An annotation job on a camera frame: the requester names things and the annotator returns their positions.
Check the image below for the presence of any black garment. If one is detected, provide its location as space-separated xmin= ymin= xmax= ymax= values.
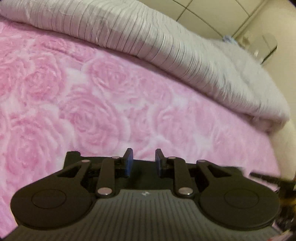
xmin=63 ymin=151 xmax=245 ymax=193

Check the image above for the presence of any white striped quilt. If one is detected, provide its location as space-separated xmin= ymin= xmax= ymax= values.
xmin=0 ymin=0 xmax=291 ymax=133

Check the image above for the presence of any pink rose blanket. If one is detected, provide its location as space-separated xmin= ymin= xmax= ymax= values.
xmin=0 ymin=20 xmax=283 ymax=232

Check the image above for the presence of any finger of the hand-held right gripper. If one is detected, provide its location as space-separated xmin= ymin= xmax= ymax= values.
xmin=251 ymin=172 xmax=292 ymax=184

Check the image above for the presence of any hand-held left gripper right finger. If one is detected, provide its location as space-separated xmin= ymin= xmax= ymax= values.
xmin=155 ymin=148 xmax=252 ymax=198

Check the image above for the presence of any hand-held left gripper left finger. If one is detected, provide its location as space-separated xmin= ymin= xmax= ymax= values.
xmin=39 ymin=148 xmax=134 ymax=198

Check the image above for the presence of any white wardrobe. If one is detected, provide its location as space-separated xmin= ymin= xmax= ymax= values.
xmin=141 ymin=0 xmax=296 ymax=65

